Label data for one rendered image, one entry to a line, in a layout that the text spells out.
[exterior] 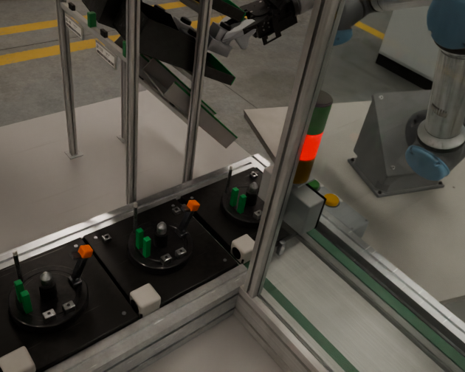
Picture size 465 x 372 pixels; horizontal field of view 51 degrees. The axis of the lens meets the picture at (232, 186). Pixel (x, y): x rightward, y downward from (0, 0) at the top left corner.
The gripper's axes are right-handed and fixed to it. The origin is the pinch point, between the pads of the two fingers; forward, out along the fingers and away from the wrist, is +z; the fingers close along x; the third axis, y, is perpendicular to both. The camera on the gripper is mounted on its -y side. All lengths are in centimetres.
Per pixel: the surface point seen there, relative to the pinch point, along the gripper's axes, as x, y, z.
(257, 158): -10.2, 34.6, 4.4
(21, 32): 295, 102, 68
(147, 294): -46, 14, 43
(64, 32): 16.7, -9.7, 32.8
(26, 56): 255, 102, 71
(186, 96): -8.3, 5.7, 15.4
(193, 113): -11.7, 8.6, 15.9
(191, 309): -50, 20, 38
